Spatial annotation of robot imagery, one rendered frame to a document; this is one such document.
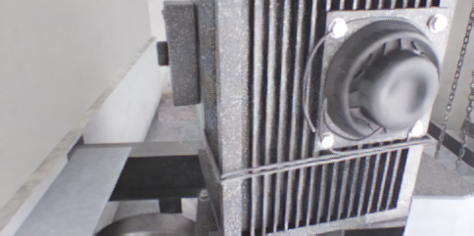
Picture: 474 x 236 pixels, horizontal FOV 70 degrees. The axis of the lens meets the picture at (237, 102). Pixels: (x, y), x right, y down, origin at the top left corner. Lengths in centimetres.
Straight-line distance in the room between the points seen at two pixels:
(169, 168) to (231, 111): 113
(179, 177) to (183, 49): 99
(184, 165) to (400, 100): 123
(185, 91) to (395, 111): 52
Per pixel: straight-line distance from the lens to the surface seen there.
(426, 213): 79
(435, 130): 198
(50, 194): 153
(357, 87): 68
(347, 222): 93
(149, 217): 134
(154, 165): 175
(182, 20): 88
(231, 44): 61
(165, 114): 352
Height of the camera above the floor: 148
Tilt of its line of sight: 22 degrees down
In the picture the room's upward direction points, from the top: straight up
